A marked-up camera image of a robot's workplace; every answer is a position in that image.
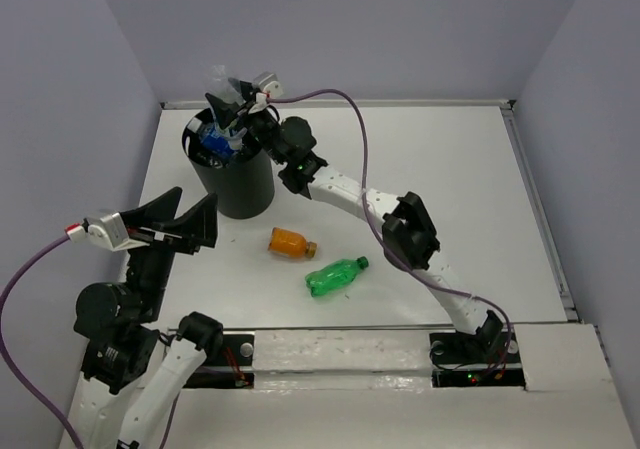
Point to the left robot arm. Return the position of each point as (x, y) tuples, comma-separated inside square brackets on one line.
[(114, 409)]

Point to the orange juice bottle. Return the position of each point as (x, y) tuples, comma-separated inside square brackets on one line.
[(291, 244)]

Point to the clear bottle white-green label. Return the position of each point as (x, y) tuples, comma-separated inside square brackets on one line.
[(220, 86)]

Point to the clear bottle blue label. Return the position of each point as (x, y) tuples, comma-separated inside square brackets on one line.
[(216, 147)]

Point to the green plastic bottle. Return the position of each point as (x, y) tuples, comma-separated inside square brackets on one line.
[(335, 276)]

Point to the white foam strip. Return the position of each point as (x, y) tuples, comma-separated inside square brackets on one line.
[(331, 359)]

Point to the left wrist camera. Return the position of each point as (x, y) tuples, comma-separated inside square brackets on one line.
[(108, 231)]

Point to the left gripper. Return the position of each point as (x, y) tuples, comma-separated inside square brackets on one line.
[(200, 222)]

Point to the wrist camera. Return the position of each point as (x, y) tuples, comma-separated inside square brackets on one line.
[(108, 231), (267, 87)]

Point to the black cylindrical bin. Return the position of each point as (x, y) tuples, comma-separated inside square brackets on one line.
[(245, 186)]

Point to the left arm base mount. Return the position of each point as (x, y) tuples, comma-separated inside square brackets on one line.
[(231, 368)]

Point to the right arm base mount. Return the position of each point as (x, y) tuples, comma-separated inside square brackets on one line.
[(456, 363)]

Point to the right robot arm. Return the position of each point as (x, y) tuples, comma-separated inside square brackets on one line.
[(401, 224)]

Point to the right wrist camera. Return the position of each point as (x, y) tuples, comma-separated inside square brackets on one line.
[(267, 87)]

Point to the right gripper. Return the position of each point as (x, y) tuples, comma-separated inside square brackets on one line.
[(226, 113)]

